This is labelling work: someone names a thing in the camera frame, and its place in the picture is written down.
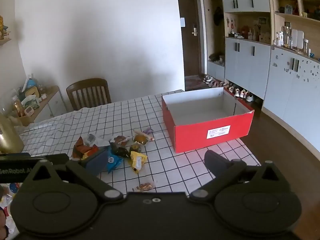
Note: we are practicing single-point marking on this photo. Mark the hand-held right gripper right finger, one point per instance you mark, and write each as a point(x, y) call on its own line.
point(215, 161)

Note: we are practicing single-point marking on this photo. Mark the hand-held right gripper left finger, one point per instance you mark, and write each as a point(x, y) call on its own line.
point(96, 161)

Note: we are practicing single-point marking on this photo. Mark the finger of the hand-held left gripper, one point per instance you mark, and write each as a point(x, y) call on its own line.
point(58, 158)

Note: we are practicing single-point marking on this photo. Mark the red snack packet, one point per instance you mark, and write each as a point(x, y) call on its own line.
point(91, 150)

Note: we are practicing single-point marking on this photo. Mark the blue snack packet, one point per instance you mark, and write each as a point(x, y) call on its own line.
point(113, 161)

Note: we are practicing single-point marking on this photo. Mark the white clear snack packet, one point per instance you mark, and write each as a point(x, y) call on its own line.
point(96, 141)

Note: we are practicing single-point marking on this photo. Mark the orange brown snack packet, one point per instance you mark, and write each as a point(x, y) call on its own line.
point(79, 148)

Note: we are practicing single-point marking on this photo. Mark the dark snack packet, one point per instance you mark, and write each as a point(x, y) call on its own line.
point(121, 152)

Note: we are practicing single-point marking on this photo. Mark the white cardboard box red rim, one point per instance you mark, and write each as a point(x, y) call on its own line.
point(200, 135)

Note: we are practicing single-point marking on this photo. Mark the small brown packaged cake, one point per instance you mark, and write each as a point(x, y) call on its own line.
point(135, 147)

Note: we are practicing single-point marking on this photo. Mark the yellow snack packet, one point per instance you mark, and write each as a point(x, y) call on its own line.
point(137, 158)

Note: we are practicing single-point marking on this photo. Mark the packaged round bun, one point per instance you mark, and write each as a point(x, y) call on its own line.
point(140, 138)

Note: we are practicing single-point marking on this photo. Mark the small clear snack packet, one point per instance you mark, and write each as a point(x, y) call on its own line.
point(145, 186)

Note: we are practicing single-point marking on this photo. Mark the wooden spoon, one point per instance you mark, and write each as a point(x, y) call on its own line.
point(150, 137)

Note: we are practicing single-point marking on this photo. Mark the purple snack packet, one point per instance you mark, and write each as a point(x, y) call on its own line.
point(149, 130)

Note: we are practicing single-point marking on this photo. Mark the white checkered tablecloth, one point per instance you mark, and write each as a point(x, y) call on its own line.
point(175, 170)

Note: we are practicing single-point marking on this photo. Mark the white wood-topped side cabinet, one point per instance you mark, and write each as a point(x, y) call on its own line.
point(50, 107)

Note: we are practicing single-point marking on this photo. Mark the small white clock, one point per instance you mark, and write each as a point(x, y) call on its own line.
point(29, 110)

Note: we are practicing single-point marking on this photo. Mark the orange jar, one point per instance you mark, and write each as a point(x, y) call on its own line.
point(17, 107)

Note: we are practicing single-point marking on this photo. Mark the green tissue box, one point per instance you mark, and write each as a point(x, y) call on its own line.
point(30, 102)

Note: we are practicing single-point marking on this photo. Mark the row of shoes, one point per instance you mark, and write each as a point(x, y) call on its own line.
point(240, 92)

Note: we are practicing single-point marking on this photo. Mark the brown wooden chair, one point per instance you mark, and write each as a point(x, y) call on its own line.
point(87, 82)

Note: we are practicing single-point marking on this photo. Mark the blue white bottle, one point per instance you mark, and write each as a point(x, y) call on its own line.
point(30, 83)

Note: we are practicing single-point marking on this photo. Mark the dark clutter pile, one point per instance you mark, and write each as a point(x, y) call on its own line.
point(216, 57)

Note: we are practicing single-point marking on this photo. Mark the dark brown door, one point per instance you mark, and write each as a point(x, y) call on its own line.
point(190, 55)

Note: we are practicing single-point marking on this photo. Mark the group of shelf ornaments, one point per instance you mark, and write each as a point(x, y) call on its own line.
point(250, 32)

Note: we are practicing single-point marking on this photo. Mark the white paper note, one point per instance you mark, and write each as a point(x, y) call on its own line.
point(183, 22)

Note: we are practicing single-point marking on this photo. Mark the row of jars and bottles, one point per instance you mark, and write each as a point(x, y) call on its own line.
point(290, 38)

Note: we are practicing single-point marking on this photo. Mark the dark hanging bag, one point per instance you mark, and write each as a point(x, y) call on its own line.
point(218, 15)

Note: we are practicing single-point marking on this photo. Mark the group of small shelf figurines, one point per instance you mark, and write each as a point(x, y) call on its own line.
point(288, 8)

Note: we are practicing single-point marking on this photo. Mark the grey wooden wall cabinet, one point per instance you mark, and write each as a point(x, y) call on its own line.
point(247, 62)

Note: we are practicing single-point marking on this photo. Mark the wooden wall shelf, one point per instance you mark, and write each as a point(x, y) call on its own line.
point(5, 40)

